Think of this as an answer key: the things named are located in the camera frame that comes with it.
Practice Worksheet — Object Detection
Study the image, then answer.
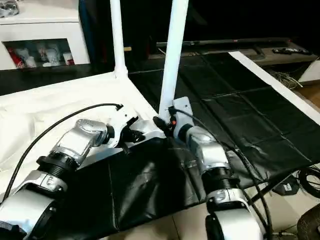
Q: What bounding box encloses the black cable coil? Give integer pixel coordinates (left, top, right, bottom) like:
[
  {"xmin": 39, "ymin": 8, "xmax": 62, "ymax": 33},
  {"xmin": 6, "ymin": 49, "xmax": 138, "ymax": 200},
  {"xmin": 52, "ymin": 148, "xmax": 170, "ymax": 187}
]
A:
[{"xmin": 297, "ymin": 166, "xmax": 320, "ymax": 199}]

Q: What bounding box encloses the white plastic table leg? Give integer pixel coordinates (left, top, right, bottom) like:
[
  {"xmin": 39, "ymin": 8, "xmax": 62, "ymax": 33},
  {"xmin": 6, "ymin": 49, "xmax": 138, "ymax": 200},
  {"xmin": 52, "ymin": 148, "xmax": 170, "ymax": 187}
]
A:
[
  {"xmin": 158, "ymin": 0, "xmax": 190, "ymax": 124},
  {"xmin": 108, "ymin": 0, "xmax": 130, "ymax": 79}
]

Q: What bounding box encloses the black power adapter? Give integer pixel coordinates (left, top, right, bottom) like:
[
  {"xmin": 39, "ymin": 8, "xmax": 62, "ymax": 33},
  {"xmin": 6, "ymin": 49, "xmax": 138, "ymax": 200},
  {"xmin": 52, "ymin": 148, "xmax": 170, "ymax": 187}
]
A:
[{"xmin": 273, "ymin": 180, "xmax": 302, "ymax": 197}]

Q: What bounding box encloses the black mat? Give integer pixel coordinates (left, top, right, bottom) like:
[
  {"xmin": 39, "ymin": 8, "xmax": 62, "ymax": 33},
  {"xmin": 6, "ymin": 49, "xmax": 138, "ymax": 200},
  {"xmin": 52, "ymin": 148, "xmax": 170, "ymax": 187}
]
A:
[{"xmin": 0, "ymin": 50, "xmax": 320, "ymax": 236}]

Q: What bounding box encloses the white plastic table top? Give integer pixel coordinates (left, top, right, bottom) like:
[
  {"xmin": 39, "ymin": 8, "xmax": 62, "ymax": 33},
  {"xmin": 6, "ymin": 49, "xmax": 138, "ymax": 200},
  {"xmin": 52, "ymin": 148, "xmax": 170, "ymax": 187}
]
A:
[{"xmin": 0, "ymin": 71, "xmax": 169, "ymax": 200}]

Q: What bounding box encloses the grey object on cabinet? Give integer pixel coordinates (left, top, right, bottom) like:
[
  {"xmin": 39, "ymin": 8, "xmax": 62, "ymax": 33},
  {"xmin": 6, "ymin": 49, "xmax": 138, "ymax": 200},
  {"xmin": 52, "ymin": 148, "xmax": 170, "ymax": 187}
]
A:
[{"xmin": 0, "ymin": 0, "xmax": 20, "ymax": 19}]

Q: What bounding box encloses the white flat strip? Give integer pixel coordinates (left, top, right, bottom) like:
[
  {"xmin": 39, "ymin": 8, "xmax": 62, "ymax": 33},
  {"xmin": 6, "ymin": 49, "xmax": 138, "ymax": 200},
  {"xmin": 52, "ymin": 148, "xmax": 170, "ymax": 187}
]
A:
[{"xmin": 228, "ymin": 50, "xmax": 320, "ymax": 127}]

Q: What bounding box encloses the black cabinet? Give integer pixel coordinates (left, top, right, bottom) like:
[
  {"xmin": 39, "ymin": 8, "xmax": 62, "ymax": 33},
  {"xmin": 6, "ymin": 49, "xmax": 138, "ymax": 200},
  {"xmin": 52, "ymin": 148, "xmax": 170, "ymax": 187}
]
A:
[{"xmin": 79, "ymin": 0, "xmax": 320, "ymax": 63}]

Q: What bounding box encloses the white glass-door cabinet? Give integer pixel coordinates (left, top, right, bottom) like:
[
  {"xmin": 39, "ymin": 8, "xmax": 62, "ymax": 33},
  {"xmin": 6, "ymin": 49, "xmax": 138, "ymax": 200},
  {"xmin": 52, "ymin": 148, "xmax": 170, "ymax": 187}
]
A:
[{"xmin": 0, "ymin": 0, "xmax": 91, "ymax": 71}]

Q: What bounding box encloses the black remote control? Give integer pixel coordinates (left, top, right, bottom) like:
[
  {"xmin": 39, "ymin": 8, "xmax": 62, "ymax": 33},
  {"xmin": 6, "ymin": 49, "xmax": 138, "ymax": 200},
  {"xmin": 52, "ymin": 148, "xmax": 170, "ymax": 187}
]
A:
[{"xmin": 272, "ymin": 47, "xmax": 312, "ymax": 55}]

